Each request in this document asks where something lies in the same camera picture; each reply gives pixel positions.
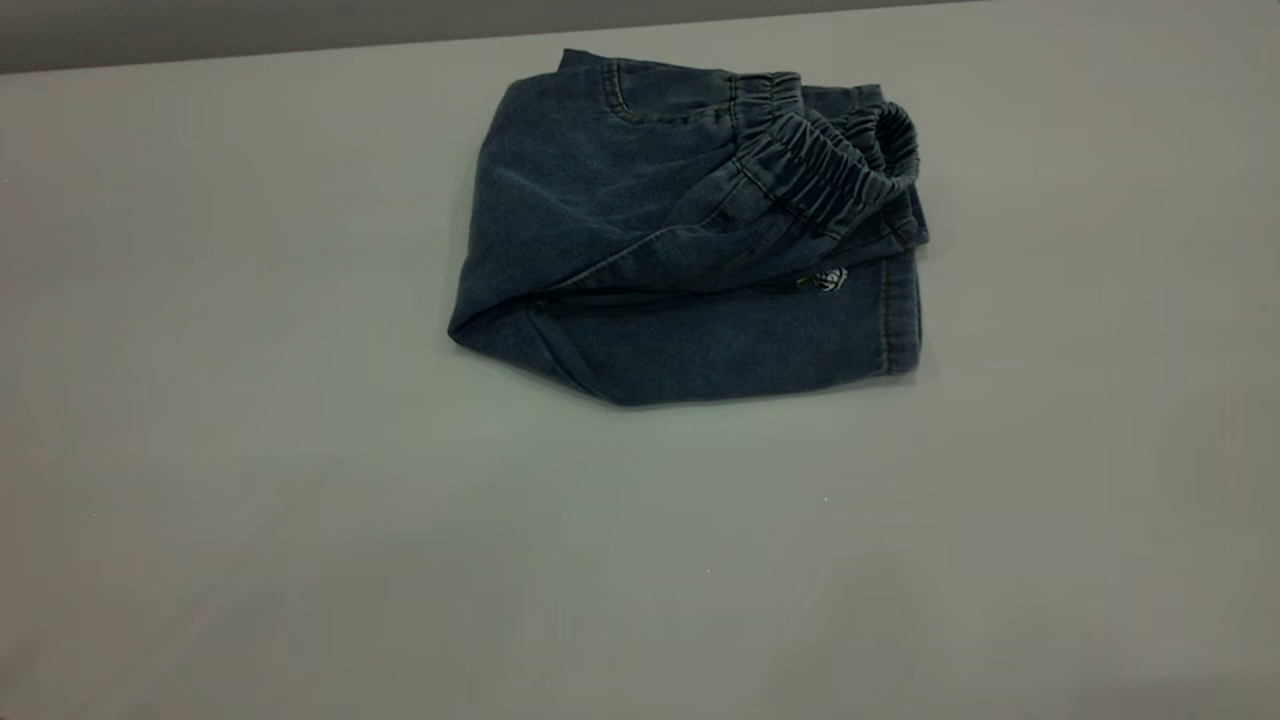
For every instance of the blue denim shorts with print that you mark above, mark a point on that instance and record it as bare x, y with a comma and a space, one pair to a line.
620, 230

